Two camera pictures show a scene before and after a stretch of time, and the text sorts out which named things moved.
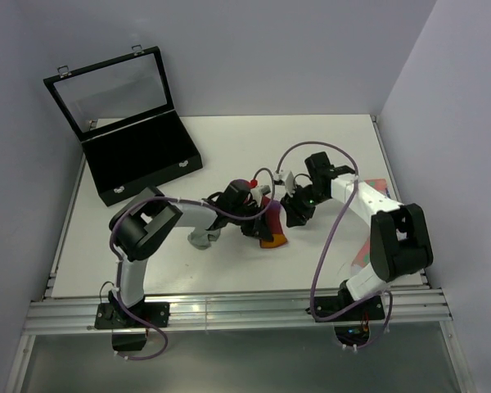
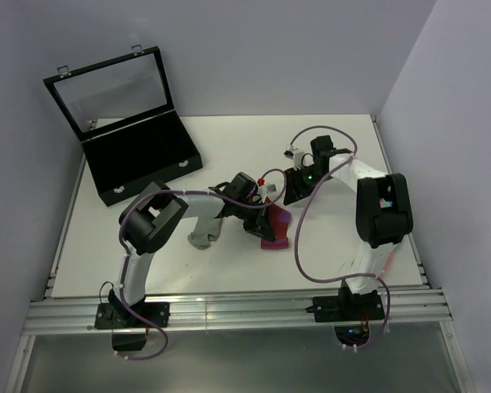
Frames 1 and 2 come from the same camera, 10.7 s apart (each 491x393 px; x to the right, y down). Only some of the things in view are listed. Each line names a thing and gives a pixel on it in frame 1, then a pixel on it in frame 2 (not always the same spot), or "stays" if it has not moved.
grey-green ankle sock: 202,241 stays
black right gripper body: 304,201 -> 305,179
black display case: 122,112 stays
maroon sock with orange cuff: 274,215 stays
